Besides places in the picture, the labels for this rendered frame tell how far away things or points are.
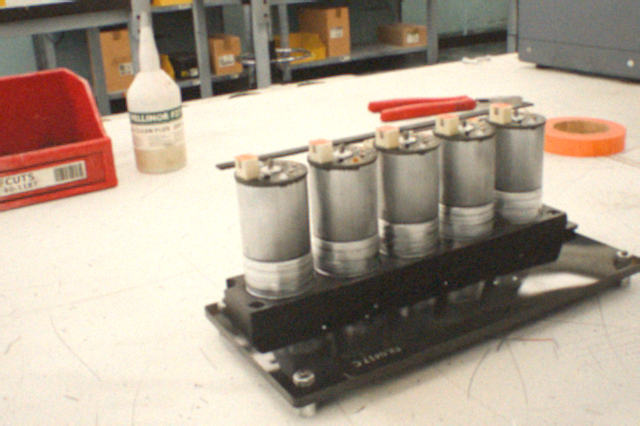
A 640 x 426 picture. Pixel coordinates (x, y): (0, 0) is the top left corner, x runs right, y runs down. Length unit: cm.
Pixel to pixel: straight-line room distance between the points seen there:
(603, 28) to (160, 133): 42
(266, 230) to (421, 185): 6
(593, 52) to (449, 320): 50
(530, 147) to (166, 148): 25
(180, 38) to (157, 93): 441
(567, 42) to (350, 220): 51
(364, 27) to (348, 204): 526
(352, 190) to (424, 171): 3
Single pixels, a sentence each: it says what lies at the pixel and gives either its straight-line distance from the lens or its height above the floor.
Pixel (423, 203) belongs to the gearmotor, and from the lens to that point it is 28.
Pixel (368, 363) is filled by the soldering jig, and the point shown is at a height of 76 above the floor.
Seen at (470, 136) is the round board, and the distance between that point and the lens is 29.
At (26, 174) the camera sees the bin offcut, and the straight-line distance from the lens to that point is 45.
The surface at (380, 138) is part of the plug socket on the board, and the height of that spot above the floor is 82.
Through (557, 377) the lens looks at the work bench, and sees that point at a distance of 25.
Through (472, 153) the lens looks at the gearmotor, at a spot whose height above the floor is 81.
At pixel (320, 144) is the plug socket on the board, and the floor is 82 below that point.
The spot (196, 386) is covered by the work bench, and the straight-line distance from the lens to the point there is 25.
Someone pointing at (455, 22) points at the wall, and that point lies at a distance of 602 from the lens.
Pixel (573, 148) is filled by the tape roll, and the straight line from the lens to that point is 48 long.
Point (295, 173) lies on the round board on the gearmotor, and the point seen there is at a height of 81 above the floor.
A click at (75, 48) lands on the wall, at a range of 469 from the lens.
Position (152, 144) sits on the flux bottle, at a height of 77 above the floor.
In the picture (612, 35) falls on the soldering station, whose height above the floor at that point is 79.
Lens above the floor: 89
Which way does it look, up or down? 21 degrees down
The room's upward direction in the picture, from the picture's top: 3 degrees counter-clockwise
